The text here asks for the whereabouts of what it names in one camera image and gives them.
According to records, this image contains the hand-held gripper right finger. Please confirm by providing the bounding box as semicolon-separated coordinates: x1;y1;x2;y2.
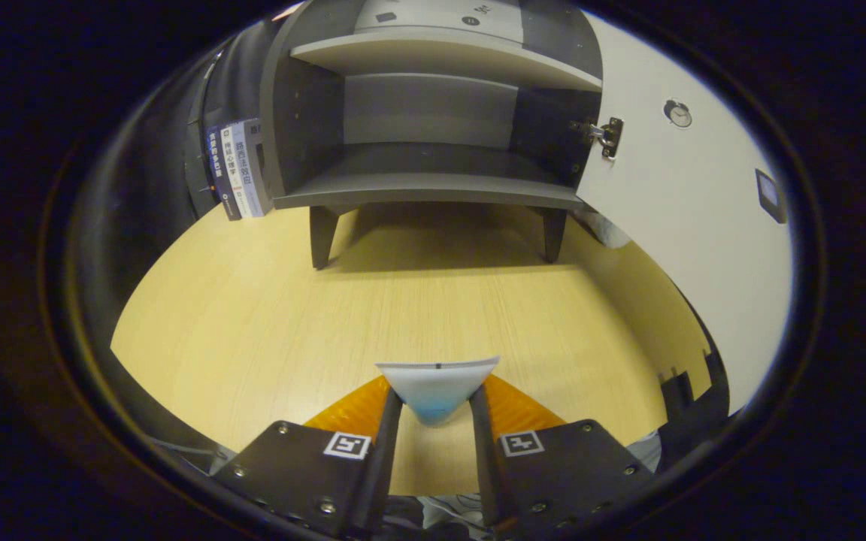
469;374;656;536

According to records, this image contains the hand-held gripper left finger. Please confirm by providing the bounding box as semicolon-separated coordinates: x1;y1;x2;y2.
211;374;404;538

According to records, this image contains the white cabinet door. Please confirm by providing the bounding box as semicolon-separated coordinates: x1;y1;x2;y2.
576;11;795;414

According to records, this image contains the grey cabinet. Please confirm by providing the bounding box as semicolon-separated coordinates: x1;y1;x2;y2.
260;0;605;270

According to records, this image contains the dark blue book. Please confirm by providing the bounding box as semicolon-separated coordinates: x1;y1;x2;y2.
205;124;242;222

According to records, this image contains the metal door hinge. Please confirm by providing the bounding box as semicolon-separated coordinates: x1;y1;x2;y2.
570;116;624;160

